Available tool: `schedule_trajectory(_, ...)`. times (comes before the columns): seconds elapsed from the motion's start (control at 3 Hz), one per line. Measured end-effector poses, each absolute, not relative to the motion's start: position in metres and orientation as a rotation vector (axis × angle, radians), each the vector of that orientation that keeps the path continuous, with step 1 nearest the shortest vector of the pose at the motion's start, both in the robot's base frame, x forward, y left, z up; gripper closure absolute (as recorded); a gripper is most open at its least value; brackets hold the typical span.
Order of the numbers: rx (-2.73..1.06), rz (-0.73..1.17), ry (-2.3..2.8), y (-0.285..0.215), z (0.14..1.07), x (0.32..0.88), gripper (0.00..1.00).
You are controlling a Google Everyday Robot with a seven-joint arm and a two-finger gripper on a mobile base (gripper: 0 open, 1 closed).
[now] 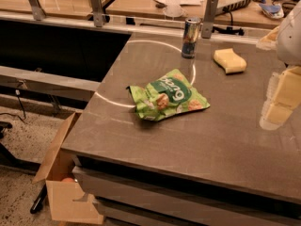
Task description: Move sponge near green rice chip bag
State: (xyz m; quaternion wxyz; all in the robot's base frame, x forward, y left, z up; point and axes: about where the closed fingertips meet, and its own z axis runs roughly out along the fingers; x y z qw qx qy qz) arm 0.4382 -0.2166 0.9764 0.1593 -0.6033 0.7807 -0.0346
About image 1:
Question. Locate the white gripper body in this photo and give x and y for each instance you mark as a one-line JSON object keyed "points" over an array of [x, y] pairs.
{"points": [[290, 38]]}

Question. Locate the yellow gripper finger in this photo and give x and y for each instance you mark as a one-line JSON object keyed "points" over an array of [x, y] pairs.
{"points": [[268, 42], [283, 96]]}

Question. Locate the yellow sponge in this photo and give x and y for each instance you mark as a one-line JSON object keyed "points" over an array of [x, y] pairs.
{"points": [[229, 61]]}

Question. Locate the green rice chip bag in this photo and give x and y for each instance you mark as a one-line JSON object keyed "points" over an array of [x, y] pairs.
{"points": [[170, 95]]}

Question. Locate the blue white cloth item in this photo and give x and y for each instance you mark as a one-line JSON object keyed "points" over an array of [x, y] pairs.
{"points": [[272, 11]]}

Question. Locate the grey power strip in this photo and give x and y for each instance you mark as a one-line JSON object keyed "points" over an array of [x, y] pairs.
{"points": [[230, 5]]}

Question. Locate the blue silver drink can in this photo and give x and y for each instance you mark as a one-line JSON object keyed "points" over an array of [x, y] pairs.
{"points": [[190, 36]]}

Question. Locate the white face mask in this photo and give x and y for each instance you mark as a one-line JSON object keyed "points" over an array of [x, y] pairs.
{"points": [[174, 11]]}

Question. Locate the orange ball in box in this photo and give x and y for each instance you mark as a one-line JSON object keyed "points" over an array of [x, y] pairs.
{"points": [[68, 180]]}

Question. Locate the open cardboard box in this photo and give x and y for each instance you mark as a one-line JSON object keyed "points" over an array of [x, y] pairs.
{"points": [[68, 202]]}

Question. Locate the black chair base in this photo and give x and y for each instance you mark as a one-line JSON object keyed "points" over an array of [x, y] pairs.
{"points": [[9, 160]]}

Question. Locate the metal bracket right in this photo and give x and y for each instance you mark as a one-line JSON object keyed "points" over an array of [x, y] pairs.
{"points": [[208, 19]]}

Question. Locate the metal bracket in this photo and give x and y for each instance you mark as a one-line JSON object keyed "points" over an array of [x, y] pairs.
{"points": [[208, 19], [37, 10], [97, 10]]}

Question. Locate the metal bracket middle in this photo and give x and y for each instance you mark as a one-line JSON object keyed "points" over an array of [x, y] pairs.
{"points": [[97, 10]]}

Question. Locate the metal bracket left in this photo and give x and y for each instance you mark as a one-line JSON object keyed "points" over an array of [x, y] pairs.
{"points": [[37, 10]]}

